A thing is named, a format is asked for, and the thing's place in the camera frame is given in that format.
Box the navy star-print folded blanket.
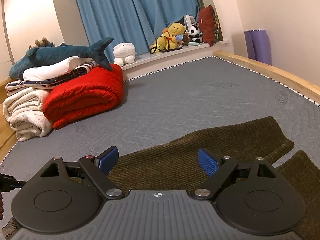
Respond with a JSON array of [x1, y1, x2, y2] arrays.
[[5, 61, 98, 92]]

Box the cream folded blanket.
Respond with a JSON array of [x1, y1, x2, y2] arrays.
[[3, 89, 57, 142]]

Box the brown plush toy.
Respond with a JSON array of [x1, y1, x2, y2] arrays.
[[29, 37, 55, 49]]

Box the olive corduroy pants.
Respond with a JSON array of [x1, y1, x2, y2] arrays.
[[0, 116, 320, 240]]

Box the white window sill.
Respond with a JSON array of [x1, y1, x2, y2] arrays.
[[121, 39, 229, 82]]

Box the yellow bear plush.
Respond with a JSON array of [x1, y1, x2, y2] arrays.
[[150, 22, 187, 54]]

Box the white fan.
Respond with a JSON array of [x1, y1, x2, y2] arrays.
[[183, 14, 198, 30]]

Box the dark red cushion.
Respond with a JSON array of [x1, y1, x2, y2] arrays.
[[197, 4, 220, 47]]

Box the blue shark plush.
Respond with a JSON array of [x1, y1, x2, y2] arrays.
[[9, 37, 114, 78]]

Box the blue curtain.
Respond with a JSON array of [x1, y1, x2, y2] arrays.
[[71, 0, 203, 63]]

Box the white plush toy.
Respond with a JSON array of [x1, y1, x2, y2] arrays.
[[113, 42, 137, 67]]

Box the purple yoga mat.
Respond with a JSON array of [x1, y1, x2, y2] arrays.
[[244, 29, 272, 66]]

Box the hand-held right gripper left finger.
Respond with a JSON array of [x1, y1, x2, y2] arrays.
[[40, 146, 125, 200]]

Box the wooden bed frame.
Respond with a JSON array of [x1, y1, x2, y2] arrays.
[[0, 50, 320, 164]]

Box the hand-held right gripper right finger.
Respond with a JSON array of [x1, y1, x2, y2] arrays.
[[192, 148, 278, 200]]

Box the panda plush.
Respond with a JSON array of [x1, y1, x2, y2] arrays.
[[187, 25, 203, 43]]

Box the red folded quilt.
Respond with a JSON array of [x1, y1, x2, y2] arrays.
[[42, 64, 124, 130]]

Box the grey mattress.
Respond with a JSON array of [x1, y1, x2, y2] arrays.
[[0, 56, 320, 180]]

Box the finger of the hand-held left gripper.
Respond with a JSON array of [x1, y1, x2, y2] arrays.
[[0, 172, 26, 193]]

